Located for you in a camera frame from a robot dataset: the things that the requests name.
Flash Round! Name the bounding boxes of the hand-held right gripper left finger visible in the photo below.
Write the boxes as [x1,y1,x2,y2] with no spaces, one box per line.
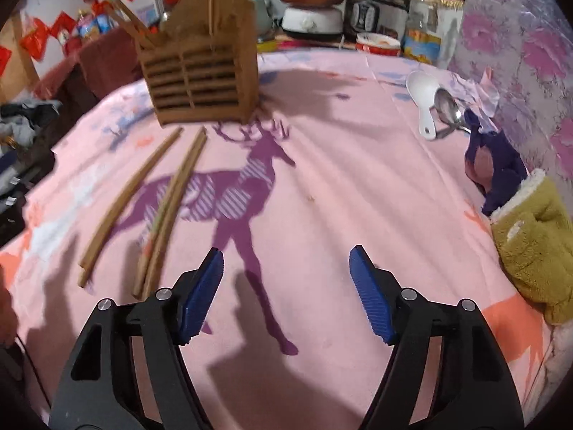
[49,247,225,430]

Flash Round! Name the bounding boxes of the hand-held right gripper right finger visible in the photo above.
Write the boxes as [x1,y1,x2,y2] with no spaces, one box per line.
[349,245,524,430]

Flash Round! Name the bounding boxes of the wooden chopstick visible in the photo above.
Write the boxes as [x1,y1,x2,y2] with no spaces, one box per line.
[143,130,210,300]
[78,128,185,272]
[77,131,184,288]
[107,1,150,50]
[115,0,157,46]
[132,128,207,300]

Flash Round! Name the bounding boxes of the wooden slatted utensil holder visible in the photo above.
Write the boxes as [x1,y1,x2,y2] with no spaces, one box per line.
[136,0,261,126]

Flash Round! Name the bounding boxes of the pink deer-print bed sheet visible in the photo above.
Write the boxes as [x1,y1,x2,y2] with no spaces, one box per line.
[0,48,565,430]

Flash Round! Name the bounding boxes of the yellow-green plush glove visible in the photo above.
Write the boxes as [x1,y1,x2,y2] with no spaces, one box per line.
[490,168,573,326]

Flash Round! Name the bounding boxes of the dark blue cloth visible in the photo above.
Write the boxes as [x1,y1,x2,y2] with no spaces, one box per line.
[463,108,530,217]

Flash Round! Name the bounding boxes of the metal spoon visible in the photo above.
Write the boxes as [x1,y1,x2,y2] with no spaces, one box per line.
[433,89,472,139]

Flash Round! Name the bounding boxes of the white plastic rice spoon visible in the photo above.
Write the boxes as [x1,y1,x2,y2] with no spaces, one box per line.
[406,71,442,141]

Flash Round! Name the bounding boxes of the pile of grey clothes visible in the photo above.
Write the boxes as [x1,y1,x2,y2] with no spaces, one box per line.
[0,100,64,149]

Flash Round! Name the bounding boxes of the red and white bowl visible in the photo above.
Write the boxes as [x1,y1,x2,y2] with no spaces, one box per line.
[356,32,403,57]

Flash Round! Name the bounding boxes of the side table with red-brown cloth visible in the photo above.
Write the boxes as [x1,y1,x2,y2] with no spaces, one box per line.
[35,26,145,114]

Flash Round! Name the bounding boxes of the clear plastic oil bottle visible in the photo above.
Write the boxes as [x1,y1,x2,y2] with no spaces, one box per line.
[403,0,445,65]

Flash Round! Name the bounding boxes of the white jar gold lid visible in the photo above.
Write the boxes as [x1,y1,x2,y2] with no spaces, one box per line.
[436,0,466,71]

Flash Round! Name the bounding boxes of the white electric cooker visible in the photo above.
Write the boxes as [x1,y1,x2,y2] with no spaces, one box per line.
[281,4,345,41]

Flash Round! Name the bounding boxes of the black silver pressure cooker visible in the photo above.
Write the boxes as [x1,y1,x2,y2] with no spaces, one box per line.
[344,0,411,42]

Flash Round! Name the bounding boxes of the yellow oil bottle blue label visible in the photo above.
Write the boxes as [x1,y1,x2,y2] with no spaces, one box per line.
[76,9,97,39]

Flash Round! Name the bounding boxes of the floral plastic wall sheet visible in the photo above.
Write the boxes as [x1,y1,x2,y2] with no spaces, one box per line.
[448,0,573,216]

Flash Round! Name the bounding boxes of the red paper wall decoration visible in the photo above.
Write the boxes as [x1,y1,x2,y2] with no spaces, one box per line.
[49,11,77,39]
[20,17,51,62]

